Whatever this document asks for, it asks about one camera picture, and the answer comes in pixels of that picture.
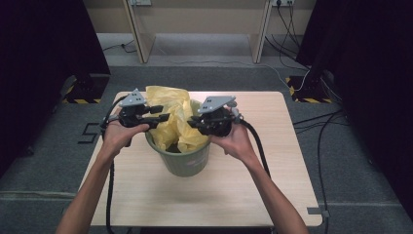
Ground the person's right hand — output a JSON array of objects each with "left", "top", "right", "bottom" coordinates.
[{"left": 208, "top": 121, "right": 258, "bottom": 164}]

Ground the yellow plastic bag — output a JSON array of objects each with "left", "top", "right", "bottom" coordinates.
[{"left": 144, "top": 85, "right": 210, "bottom": 154}]

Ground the person's left hand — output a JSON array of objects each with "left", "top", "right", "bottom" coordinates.
[{"left": 101, "top": 110, "right": 151, "bottom": 159}]

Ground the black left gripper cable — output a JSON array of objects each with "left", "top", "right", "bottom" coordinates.
[{"left": 98, "top": 94, "right": 131, "bottom": 234}]

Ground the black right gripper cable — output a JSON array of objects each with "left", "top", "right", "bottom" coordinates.
[{"left": 239, "top": 118, "right": 273, "bottom": 178}]

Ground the light wooden desk frame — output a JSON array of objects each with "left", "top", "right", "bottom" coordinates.
[{"left": 121, "top": 0, "right": 275, "bottom": 64}]

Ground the green plastic bin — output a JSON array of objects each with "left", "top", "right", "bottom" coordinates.
[{"left": 144, "top": 98, "right": 212, "bottom": 178}]

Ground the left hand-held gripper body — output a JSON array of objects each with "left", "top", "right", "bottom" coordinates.
[{"left": 117, "top": 88, "right": 154, "bottom": 129}]

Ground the long black floor cable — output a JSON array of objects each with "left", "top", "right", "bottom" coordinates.
[{"left": 316, "top": 109, "right": 346, "bottom": 234}]

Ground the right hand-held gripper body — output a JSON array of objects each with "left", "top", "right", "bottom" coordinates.
[{"left": 195, "top": 95, "right": 244, "bottom": 137}]

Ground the black stand base striped edge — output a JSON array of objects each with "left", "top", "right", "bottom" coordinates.
[
  {"left": 60, "top": 73, "right": 111, "bottom": 105},
  {"left": 284, "top": 75, "right": 336, "bottom": 104}
]

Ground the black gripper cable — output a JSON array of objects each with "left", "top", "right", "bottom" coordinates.
[
  {"left": 98, "top": 94, "right": 131, "bottom": 234},
  {"left": 239, "top": 118, "right": 273, "bottom": 178}
]

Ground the black curtain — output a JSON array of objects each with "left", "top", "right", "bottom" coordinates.
[
  {"left": 295, "top": 0, "right": 413, "bottom": 222},
  {"left": 0, "top": 0, "right": 111, "bottom": 178}
]

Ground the bundle of black wall cables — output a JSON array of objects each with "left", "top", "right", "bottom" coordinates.
[{"left": 264, "top": 2, "right": 310, "bottom": 71}]

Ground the grey tape piece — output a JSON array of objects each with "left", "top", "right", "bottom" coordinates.
[{"left": 306, "top": 206, "right": 331, "bottom": 218}]

